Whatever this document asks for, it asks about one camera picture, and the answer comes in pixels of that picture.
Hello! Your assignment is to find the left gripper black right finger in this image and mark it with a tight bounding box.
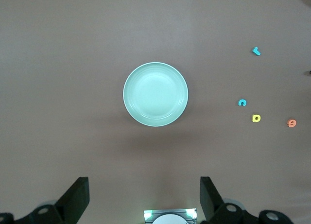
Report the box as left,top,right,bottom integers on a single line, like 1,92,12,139
200,176,258,224

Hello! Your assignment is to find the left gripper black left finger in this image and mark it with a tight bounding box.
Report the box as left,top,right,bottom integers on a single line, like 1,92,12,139
14,177,90,224

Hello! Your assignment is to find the brown paper table cover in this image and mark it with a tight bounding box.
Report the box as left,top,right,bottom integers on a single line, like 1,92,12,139
0,0,311,224

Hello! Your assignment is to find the light green plate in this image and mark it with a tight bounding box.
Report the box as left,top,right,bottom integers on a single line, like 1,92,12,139
122,62,189,127

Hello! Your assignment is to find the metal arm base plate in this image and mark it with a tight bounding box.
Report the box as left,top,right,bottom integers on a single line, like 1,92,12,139
143,207,198,224

